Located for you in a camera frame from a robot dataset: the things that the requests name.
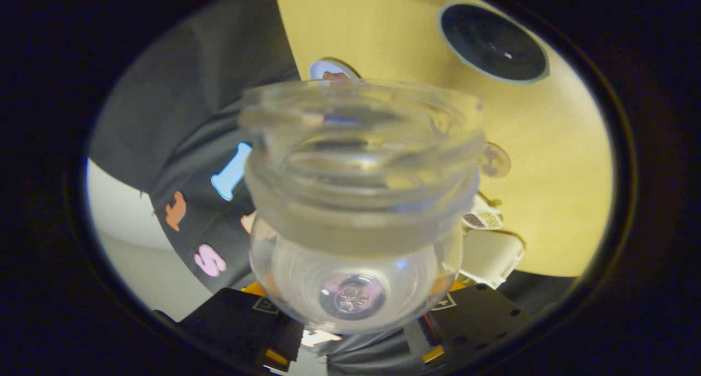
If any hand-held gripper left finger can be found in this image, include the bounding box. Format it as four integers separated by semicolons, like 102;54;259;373
153;280;304;372

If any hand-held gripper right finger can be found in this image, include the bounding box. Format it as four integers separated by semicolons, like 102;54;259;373
403;280;540;366

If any round patterned coaster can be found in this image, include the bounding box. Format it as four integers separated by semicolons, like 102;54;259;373
479;142;512;178

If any clear juice bottle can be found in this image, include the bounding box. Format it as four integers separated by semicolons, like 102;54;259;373
239;79;486;335

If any white cup with wooden handle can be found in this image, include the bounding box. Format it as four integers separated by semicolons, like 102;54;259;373
436;2;550;86

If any white toaster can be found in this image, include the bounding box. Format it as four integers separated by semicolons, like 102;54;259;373
459;228;525;290

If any white divided grain dish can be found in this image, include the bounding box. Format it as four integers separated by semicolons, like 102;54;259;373
463;194;503;230

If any light wooden table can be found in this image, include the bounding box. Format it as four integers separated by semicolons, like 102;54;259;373
274;0;614;278

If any light blue plate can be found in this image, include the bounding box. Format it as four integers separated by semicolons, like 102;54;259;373
308;59;359;83

